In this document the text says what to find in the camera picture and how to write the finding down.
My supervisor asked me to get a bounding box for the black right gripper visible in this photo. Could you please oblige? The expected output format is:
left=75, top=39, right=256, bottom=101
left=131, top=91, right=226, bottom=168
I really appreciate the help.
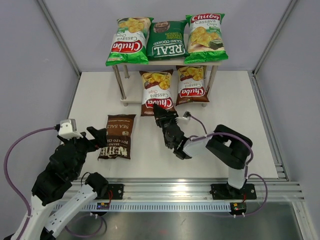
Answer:
left=154, top=104, right=180, bottom=135

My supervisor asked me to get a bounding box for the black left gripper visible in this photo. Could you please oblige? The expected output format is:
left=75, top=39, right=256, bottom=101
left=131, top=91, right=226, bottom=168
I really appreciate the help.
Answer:
left=58, top=126, right=107, bottom=178

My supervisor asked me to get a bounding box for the brown Kettle sea salt bag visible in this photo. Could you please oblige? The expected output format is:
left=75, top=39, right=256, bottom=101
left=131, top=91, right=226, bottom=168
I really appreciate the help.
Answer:
left=98, top=114, right=136, bottom=160

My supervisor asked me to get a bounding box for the brown Chuba cassava chips bag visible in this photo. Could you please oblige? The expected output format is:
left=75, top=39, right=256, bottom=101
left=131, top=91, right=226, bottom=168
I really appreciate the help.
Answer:
left=176, top=65, right=209, bottom=105

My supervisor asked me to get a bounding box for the green Chuba cassava chips bag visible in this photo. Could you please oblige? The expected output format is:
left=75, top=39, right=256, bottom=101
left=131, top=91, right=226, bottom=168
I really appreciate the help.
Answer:
left=105, top=16, right=154, bottom=67

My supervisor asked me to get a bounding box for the dark green Real chips bag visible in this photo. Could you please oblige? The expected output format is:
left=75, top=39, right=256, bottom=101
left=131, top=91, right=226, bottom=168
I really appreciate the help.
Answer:
left=146, top=20, right=190, bottom=61

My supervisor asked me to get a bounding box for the green Chuba seaweed chips bag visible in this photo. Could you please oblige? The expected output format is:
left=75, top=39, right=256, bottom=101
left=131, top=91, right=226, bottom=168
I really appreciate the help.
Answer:
left=184, top=13, right=229, bottom=64

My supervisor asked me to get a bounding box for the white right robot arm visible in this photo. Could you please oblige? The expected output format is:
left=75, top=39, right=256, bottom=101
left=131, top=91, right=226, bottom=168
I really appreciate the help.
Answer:
left=153, top=104, right=255, bottom=201

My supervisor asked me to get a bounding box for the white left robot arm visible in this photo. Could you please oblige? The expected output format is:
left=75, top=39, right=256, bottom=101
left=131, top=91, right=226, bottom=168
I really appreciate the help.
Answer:
left=3, top=124, right=109, bottom=240

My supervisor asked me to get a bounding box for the white two-tier wooden shelf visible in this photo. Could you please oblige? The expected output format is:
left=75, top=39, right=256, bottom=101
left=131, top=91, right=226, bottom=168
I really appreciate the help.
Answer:
left=112, top=58, right=222, bottom=106

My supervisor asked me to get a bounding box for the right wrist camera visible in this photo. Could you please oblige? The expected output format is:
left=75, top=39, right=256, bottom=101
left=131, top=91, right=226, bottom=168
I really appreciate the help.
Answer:
left=177, top=111, right=192, bottom=124

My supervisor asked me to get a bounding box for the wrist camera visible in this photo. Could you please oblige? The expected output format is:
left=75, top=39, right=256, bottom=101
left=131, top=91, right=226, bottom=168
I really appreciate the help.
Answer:
left=58, top=118, right=84, bottom=140
left=177, top=111, right=192, bottom=124

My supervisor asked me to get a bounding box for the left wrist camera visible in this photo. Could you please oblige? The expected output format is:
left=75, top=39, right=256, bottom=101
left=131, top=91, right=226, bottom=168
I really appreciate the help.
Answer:
left=58, top=118, right=84, bottom=140

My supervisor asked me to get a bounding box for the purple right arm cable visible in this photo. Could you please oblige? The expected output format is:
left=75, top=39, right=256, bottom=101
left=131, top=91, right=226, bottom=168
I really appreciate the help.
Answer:
left=189, top=116, right=269, bottom=218

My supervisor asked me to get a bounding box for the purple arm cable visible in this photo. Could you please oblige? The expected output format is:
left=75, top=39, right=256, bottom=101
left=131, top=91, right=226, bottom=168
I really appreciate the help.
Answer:
left=4, top=126, right=108, bottom=237
left=189, top=116, right=269, bottom=218

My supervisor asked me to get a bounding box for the white slotted cable duct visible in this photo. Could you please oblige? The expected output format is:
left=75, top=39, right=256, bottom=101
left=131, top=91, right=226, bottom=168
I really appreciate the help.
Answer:
left=80, top=201, right=231, bottom=213

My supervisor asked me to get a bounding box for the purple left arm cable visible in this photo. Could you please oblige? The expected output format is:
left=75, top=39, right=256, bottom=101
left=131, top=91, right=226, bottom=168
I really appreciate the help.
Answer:
left=4, top=126, right=108, bottom=237

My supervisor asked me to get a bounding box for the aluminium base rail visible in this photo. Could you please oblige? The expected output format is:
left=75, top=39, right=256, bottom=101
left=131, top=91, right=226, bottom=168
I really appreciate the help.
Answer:
left=57, top=177, right=305, bottom=203

